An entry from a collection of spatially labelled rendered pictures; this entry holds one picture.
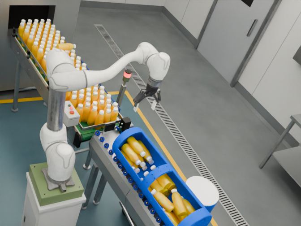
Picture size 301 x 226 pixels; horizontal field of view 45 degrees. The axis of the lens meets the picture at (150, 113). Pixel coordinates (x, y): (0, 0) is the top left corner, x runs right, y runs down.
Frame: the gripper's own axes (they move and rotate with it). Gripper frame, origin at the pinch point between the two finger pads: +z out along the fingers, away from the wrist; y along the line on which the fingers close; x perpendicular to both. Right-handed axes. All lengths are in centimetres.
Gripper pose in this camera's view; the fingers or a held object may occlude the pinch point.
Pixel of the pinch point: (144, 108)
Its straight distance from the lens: 240.5
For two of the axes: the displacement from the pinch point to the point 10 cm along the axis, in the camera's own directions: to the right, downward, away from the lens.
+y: -8.4, 0.8, -5.3
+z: -3.0, 7.5, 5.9
